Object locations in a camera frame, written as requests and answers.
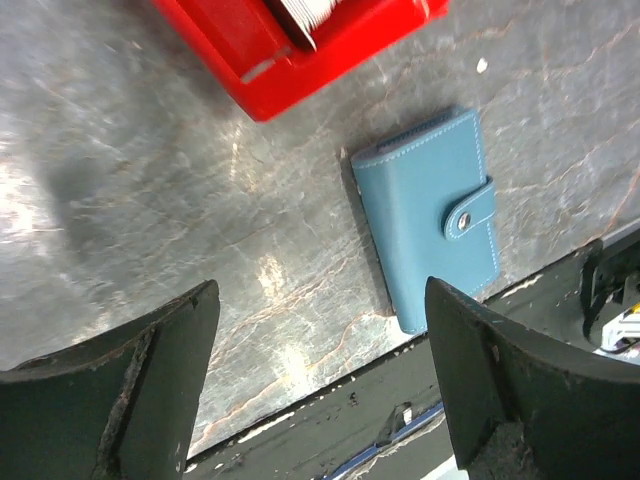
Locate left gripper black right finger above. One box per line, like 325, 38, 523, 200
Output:
425, 277, 639, 479

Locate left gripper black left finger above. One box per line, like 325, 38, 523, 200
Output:
1, 280, 220, 479

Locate blue leather card holder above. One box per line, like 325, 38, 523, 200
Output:
351, 107, 500, 335

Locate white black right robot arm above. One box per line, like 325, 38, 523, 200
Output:
581, 243, 639, 356

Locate stack of white cards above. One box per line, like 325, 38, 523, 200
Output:
266, 0, 341, 51

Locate red plastic bin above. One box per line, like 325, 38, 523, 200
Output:
154, 0, 449, 121

